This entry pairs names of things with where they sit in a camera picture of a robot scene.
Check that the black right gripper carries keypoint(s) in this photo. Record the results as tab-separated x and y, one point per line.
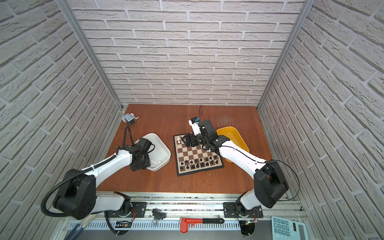
189	137

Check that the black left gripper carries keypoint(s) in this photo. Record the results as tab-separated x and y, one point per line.
138	166

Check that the white plastic bin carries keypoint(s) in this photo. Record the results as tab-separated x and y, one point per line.
159	154

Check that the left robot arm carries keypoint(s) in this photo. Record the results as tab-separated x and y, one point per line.
78	197

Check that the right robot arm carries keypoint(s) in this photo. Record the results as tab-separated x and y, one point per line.
270	183

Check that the folding chess board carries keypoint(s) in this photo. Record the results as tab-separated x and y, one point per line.
191	160

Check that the yellow plastic bin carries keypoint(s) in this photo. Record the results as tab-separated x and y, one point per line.
234	135

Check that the grey pencil sharpener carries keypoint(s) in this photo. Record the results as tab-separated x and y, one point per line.
129	119

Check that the red black clamp tool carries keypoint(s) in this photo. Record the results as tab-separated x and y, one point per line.
185	223

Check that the teal calculator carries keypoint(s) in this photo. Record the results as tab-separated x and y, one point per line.
284	229

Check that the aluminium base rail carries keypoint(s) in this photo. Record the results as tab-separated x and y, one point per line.
196	206

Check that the small black bracket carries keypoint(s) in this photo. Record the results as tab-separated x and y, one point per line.
157	216

